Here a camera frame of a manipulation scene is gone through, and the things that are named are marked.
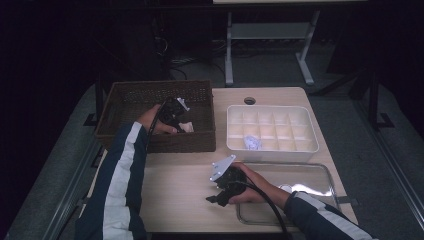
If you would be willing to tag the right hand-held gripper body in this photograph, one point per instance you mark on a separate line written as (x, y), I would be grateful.
(233, 183)

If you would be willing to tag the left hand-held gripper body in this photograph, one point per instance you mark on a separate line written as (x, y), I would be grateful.
(170, 113)

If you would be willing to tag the white metal stand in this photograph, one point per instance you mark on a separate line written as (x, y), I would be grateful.
(266, 31)

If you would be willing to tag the black metal stand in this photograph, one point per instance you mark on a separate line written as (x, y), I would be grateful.
(374, 100)
(99, 100)

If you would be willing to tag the round table grommet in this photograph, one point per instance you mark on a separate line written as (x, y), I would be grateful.
(250, 100)

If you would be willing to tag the brown wicker basket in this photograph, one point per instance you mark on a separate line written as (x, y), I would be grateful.
(196, 100)

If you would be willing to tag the person's left hand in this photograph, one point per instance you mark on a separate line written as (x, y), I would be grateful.
(151, 120)

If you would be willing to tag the clear plastic box lid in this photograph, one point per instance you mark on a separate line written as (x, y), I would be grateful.
(266, 216)

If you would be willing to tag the grey tape strip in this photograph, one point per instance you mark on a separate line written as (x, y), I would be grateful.
(348, 201)
(82, 202)

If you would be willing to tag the white divided storage box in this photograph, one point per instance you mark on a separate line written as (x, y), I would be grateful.
(271, 155)

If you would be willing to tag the white sock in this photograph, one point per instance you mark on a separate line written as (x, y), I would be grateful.
(252, 142)

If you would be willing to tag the grey metal floor rail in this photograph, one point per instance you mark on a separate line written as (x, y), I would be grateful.
(393, 166)
(63, 206)

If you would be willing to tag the person's right hand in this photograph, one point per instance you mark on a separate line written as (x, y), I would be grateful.
(260, 191)

